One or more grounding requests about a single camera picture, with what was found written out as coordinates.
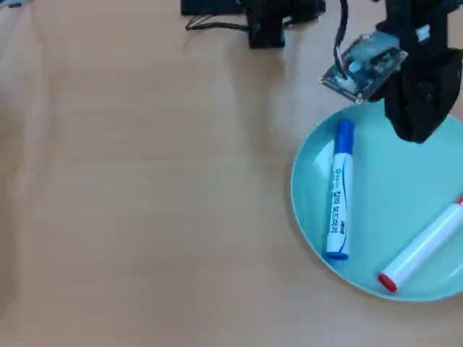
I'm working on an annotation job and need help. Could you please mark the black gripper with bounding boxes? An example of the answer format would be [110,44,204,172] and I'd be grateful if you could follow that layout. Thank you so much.
[369,46,463,145]

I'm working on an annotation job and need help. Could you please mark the red whiteboard marker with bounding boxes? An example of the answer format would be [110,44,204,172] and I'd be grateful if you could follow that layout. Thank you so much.
[377,196,463,294]

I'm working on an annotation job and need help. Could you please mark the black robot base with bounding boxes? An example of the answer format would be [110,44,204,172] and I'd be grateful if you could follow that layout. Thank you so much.
[179,0,326,50]

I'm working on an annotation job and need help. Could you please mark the teal round plate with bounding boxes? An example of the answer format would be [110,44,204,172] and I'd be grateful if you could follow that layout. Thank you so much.
[290,103,463,303]

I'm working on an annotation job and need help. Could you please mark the blue whiteboard marker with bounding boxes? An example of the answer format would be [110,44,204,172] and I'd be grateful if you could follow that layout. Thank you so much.
[323,119,357,261]

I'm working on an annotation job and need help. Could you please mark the camera circuit board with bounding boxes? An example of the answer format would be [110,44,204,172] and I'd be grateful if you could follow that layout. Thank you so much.
[319,30,409,106]

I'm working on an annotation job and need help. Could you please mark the camera cable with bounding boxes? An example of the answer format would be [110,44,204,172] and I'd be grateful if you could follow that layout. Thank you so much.
[331,0,351,79]

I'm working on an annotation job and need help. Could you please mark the black base cables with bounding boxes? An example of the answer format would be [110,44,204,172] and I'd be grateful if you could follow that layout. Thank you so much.
[184,20,251,33]

